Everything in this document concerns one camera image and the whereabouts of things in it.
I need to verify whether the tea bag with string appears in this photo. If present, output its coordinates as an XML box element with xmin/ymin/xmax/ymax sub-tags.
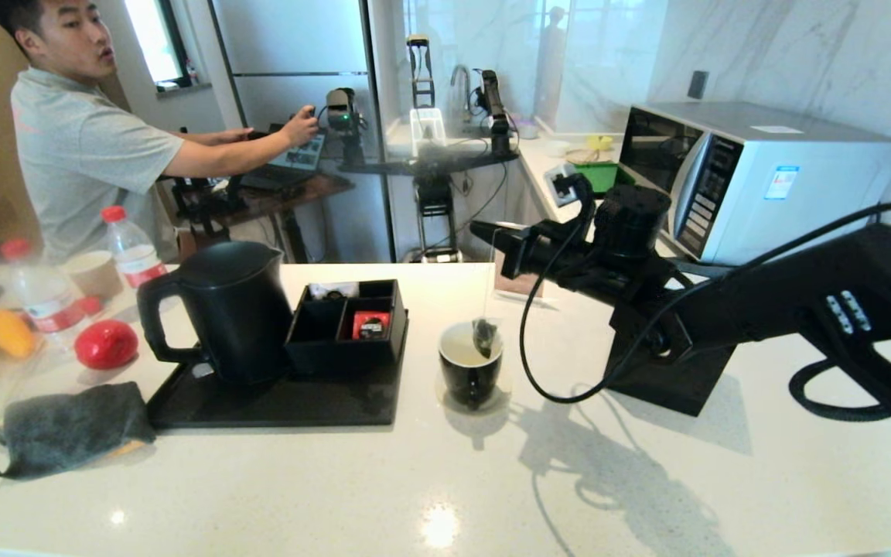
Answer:
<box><xmin>470</xmin><ymin>227</ymin><xmax>503</xmax><ymax>359</ymax></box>

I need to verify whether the black electric kettle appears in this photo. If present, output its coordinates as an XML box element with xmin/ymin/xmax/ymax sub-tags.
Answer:
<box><xmin>136</xmin><ymin>241</ymin><xmax>295</xmax><ymax>389</ymax></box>

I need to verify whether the QR code sign stand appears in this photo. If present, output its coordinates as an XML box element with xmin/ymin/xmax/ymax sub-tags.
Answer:
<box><xmin>492</xmin><ymin>251</ymin><xmax>557</xmax><ymax>310</ymax></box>

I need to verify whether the green tray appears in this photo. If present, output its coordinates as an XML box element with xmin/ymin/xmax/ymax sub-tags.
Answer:
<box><xmin>575</xmin><ymin>160</ymin><xmax>637</xmax><ymax>196</ymax></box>

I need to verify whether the black background robot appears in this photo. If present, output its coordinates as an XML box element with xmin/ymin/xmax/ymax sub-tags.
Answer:
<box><xmin>318</xmin><ymin>32</ymin><xmax>537</xmax><ymax>264</ymax></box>

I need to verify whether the black mug white inside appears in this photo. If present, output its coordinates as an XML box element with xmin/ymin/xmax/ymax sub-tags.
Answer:
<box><xmin>438</xmin><ymin>321</ymin><xmax>504</xmax><ymax>409</ymax></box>

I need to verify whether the red sachet packet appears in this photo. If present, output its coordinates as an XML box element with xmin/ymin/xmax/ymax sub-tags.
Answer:
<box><xmin>350</xmin><ymin>311</ymin><xmax>390</xmax><ymax>342</ymax></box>

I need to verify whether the black tissue box white top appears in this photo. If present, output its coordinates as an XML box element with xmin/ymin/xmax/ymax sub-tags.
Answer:
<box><xmin>604</xmin><ymin>309</ymin><xmax>737</xmax><ymax>418</ymax></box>

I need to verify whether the silver foil sachet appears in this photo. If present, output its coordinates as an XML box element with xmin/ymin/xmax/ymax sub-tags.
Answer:
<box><xmin>308</xmin><ymin>282</ymin><xmax>360</xmax><ymax>302</ymax></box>

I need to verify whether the wooden desk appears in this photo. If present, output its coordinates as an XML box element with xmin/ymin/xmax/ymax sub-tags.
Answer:
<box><xmin>175</xmin><ymin>170</ymin><xmax>355</xmax><ymax>264</ymax></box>

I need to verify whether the black compartment organizer box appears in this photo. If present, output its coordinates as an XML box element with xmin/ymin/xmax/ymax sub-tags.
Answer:
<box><xmin>285</xmin><ymin>278</ymin><xmax>408</xmax><ymax>381</ymax></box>

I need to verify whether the open laptop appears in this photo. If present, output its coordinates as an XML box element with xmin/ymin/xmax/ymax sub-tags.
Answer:
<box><xmin>241</xmin><ymin>124</ymin><xmax>329</xmax><ymax>193</ymax></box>

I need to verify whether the silver microwave oven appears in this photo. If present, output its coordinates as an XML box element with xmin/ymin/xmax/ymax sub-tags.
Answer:
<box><xmin>620</xmin><ymin>101</ymin><xmax>891</xmax><ymax>265</ymax></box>

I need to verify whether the black serving tray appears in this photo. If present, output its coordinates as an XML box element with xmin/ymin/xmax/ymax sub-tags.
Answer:
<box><xmin>148</xmin><ymin>309</ymin><xmax>408</xmax><ymax>431</ymax></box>

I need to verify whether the grey refrigerator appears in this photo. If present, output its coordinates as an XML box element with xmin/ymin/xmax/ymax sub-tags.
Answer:
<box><xmin>210</xmin><ymin>0</ymin><xmax>394</xmax><ymax>264</ymax></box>

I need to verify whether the red label water bottle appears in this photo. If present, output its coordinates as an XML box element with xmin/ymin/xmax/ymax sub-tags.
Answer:
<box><xmin>101</xmin><ymin>205</ymin><xmax>170</xmax><ymax>289</ymax></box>
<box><xmin>1</xmin><ymin>238</ymin><xmax>104</xmax><ymax>335</ymax></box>

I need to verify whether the window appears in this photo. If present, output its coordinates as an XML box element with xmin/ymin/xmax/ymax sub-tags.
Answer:
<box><xmin>122</xmin><ymin>0</ymin><xmax>193</xmax><ymax>92</ymax></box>

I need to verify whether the paper cup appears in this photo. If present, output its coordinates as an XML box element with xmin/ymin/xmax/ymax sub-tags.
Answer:
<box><xmin>61</xmin><ymin>250</ymin><xmax>125</xmax><ymax>303</ymax></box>

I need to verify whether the red round toy fruit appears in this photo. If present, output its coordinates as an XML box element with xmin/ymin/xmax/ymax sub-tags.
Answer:
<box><xmin>74</xmin><ymin>320</ymin><xmax>141</xmax><ymax>371</ymax></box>

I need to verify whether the person in grey shirt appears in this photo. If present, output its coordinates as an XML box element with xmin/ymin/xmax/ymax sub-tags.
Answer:
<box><xmin>0</xmin><ymin>0</ymin><xmax>321</xmax><ymax>264</ymax></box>

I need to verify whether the grey orange microfiber cloth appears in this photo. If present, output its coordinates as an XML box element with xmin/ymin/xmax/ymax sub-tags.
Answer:
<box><xmin>0</xmin><ymin>381</ymin><xmax>159</xmax><ymax>480</ymax></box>

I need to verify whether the orange fruit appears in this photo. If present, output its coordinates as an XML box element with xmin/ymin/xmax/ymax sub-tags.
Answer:
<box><xmin>0</xmin><ymin>309</ymin><xmax>36</xmax><ymax>359</ymax></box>

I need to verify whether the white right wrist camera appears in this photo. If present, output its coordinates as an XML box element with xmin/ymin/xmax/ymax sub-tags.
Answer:
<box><xmin>544</xmin><ymin>162</ymin><xmax>595</xmax><ymax>208</ymax></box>

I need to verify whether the black camera rig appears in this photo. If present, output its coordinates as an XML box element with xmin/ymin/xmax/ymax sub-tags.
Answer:
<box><xmin>171</xmin><ymin>174</ymin><xmax>249</xmax><ymax>227</ymax></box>

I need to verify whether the black corrugated hose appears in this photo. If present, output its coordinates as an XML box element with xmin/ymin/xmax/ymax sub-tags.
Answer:
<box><xmin>788</xmin><ymin>358</ymin><xmax>891</xmax><ymax>423</ymax></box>

